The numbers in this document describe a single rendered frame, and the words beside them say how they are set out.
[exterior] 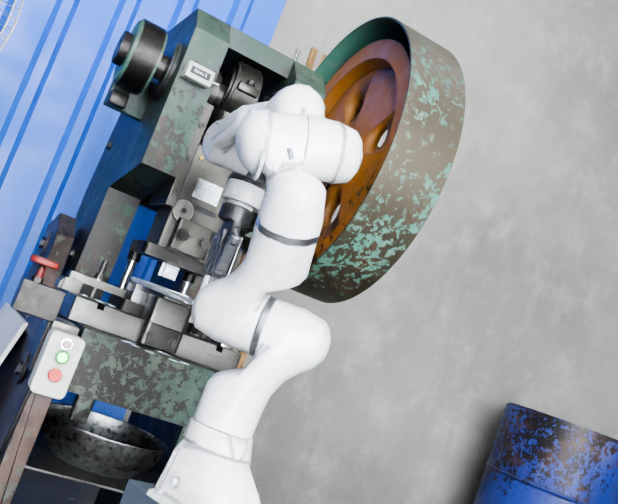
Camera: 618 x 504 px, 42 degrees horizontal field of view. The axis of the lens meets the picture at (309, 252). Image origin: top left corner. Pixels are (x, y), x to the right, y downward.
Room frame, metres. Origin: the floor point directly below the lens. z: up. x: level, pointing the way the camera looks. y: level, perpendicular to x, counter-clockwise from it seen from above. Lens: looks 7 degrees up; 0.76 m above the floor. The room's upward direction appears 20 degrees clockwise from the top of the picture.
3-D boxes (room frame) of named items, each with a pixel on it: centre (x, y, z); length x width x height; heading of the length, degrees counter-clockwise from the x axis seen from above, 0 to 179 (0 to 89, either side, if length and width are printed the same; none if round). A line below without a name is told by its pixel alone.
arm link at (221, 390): (1.45, 0.00, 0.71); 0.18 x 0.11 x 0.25; 83
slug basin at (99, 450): (2.15, 0.34, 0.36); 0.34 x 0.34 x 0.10
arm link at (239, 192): (1.85, 0.18, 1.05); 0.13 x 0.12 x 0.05; 114
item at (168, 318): (1.99, 0.26, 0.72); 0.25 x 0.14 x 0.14; 24
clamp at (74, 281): (2.08, 0.49, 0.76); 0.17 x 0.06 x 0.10; 114
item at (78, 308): (2.15, 0.34, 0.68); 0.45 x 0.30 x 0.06; 114
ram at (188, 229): (2.11, 0.32, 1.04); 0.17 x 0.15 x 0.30; 24
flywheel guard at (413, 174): (2.39, 0.07, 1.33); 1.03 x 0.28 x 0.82; 24
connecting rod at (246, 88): (2.15, 0.34, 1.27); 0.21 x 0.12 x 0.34; 24
